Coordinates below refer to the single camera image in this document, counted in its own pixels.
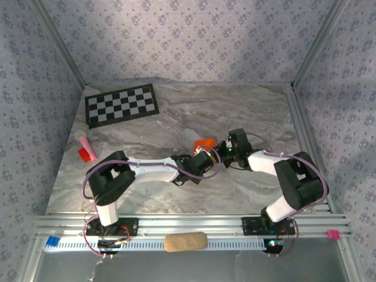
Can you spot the orange paper sheet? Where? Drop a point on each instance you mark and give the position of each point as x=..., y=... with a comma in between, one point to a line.
x=205, y=143

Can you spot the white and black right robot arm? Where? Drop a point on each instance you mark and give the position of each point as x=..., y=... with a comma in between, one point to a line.
x=264, y=164

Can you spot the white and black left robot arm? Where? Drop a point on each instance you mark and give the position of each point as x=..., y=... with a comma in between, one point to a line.
x=152, y=173

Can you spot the tan cork oval pad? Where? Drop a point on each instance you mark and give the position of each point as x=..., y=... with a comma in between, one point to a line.
x=185, y=242

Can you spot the black right controller board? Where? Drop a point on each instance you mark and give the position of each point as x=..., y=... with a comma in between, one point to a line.
x=273, y=245

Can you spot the black controller board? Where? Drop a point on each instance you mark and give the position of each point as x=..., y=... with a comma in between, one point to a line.
x=108, y=243
x=273, y=245

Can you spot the black and white checkerboard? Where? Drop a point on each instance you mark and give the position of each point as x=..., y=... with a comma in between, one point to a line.
x=122, y=105

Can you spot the black left controller board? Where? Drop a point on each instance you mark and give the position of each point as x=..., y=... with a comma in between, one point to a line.
x=108, y=243

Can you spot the red block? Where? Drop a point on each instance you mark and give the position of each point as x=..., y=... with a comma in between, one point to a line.
x=83, y=155

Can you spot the pink clip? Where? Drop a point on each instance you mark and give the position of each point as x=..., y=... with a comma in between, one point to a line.
x=333, y=234

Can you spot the blue block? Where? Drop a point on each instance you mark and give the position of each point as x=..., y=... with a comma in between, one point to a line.
x=53, y=241

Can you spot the long aluminium mounting rail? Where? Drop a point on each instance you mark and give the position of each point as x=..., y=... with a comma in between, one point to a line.
x=191, y=223

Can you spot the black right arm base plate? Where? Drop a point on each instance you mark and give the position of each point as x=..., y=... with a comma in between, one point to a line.
x=252, y=226

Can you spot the aluminium side rail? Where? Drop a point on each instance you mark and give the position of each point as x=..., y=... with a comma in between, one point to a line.
x=299, y=123

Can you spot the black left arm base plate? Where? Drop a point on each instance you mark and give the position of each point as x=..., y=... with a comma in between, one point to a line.
x=129, y=227

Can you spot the aluminium frame post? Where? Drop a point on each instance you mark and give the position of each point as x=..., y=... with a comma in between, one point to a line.
x=318, y=44
x=60, y=44

